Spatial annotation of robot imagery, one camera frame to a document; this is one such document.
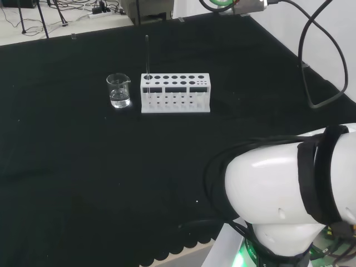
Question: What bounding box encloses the clear glass rod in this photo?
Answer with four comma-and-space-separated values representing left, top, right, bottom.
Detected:
144, 34, 152, 98

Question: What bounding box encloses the white test tube rack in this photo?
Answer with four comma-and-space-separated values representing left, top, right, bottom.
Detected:
140, 72, 211, 114

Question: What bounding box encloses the small clear glass beaker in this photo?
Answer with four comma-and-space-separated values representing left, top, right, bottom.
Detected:
106, 73, 132, 110

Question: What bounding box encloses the black bench cloth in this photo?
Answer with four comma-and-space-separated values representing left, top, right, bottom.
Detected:
0, 12, 356, 267

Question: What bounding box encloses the grey equipment case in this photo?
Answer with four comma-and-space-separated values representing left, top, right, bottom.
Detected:
121, 0, 175, 26

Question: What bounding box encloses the white power strip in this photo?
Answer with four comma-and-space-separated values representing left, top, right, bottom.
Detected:
88, 10, 113, 19

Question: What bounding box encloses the black tripod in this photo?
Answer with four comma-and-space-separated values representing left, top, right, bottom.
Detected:
16, 0, 69, 39

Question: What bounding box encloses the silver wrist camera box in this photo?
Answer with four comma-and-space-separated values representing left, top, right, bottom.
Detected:
232, 0, 269, 14

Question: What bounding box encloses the thick black looped cable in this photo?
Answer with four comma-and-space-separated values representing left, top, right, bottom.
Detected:
266, 0, 349, 110

